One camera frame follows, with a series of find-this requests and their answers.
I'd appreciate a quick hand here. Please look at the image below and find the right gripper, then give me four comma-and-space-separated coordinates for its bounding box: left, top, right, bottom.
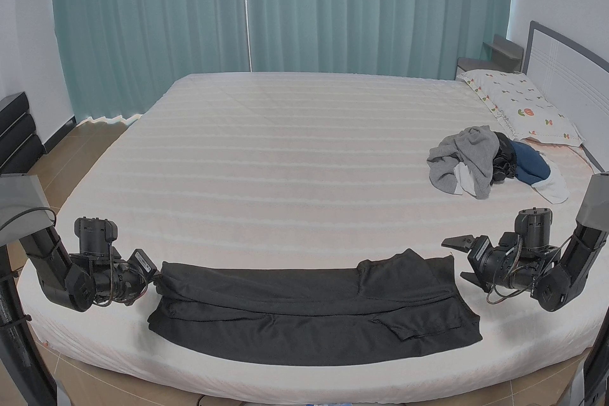
442, 234, 514, 295

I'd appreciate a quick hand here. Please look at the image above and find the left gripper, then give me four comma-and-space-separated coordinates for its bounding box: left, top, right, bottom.
119, 248, 160, 302

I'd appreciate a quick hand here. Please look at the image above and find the black T-shirt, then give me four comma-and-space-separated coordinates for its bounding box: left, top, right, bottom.
147, 249, 484, 367

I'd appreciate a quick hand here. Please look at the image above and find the pile of clothes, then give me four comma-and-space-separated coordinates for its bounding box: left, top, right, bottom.
427, 126, 571, 205

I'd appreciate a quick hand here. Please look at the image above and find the bed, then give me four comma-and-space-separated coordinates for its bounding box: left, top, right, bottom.
16, 20, 609, 397

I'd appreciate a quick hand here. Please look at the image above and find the white printed pillow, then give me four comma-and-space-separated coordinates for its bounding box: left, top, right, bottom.
456, 69, 587, 144

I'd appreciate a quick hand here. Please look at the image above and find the black chest of drawers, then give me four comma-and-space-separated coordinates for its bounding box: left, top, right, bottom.
0, 92, 47, 176

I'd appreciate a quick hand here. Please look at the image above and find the grey bedside table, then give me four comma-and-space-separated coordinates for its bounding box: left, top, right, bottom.
456, 34, 525, 73

